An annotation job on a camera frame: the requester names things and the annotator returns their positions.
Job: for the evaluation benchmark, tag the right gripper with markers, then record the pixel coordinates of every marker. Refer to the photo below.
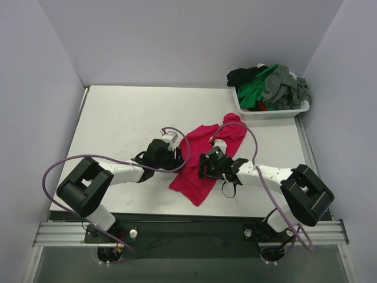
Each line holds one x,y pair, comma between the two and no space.
203,166

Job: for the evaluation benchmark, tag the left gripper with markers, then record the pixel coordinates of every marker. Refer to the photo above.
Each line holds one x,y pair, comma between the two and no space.
175,156

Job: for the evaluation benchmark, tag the red t-shirt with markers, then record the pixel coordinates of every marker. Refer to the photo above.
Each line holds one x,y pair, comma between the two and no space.
188,181

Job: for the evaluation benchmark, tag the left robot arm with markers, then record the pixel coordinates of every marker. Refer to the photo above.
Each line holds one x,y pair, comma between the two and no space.
85,186

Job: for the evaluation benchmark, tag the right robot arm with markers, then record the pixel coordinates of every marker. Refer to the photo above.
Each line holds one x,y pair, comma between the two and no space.
307,197

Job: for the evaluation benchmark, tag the white plastic laundry basket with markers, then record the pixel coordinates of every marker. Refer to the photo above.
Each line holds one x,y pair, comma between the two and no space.
276,114

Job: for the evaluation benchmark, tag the red garment in basket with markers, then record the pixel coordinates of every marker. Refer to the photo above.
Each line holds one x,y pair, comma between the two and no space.
259,106

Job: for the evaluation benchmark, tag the green t-shirt in basket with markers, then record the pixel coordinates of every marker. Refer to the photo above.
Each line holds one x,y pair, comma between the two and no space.
248,94

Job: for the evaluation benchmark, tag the black t-shirt in basket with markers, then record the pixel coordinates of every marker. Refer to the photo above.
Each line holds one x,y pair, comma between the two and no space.
241,76

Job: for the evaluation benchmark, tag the grey t-shirt in basket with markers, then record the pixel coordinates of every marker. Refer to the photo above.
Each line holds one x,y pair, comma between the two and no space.
284,92

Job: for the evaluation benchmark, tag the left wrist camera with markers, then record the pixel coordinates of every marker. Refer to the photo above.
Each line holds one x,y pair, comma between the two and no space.
169,137

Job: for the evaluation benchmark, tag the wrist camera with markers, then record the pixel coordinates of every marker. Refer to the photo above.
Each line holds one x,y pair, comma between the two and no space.
219,143
169,137

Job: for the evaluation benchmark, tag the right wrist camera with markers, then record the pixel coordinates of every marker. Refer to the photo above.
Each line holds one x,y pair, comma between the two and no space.
219,143

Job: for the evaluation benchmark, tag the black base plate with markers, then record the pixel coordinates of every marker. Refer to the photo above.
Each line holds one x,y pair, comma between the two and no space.
187,237

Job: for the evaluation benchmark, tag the aluminium frame rail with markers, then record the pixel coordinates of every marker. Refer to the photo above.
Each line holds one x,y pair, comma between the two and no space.
72,233

